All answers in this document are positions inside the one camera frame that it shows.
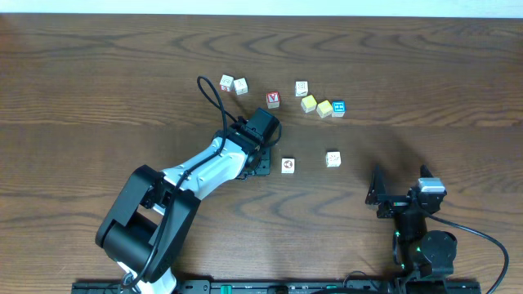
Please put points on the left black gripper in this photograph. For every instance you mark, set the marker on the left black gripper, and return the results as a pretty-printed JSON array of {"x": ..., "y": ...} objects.
[{"x": 266, "y": 172}]

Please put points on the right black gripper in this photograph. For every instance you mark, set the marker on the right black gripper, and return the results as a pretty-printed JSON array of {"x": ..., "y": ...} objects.
[{"x": 378, "y": 195}]

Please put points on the white block red globe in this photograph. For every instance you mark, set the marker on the white block red globe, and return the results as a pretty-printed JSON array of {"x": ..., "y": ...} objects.
[{"x": 287, "y": 165}]

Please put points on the white block orange print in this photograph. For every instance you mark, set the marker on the white block orange print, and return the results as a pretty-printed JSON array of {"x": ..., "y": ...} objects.
[{"x": 333, "y": 159}]

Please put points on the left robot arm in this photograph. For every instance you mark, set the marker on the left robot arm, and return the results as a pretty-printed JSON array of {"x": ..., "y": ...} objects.
[{"x": 145, "y": 228}]

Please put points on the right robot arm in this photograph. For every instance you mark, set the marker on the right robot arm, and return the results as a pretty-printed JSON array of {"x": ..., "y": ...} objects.
[{"x": 423, "y": 253}]

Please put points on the red V letter block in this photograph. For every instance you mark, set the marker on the red V letter block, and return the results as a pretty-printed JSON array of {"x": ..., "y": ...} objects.
[{"x": 272, "y": 100}]

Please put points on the yellow block left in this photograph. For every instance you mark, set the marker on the yellow block left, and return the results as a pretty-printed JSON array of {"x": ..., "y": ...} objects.
[{"x": 308, "y": 103}]

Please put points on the yellow block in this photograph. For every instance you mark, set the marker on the yellow block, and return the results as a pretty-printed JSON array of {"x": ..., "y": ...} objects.
[
  {"x": 308, "y": 103},
  {"x": 324, "y": 109}
]

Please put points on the plain white letter block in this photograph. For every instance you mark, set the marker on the plain white letter block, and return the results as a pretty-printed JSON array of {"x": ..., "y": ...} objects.
[{"x": 241, "y": 86}]

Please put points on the yellow block right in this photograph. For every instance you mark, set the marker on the yellow block right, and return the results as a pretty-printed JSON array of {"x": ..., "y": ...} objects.
[{"x": 324, "y": 109}]

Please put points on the white block black print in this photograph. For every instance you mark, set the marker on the white block black print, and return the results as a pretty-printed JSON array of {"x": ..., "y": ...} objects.
[{"x": 301, "y": 88}]

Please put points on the white block red side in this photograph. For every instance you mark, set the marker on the white block red side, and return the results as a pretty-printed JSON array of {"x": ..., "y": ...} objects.
[{"x": 227, "y": 83}]

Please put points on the blue picture block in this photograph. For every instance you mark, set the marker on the blue picture block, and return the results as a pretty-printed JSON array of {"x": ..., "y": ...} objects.
[{"x": 339, "y": 109}]

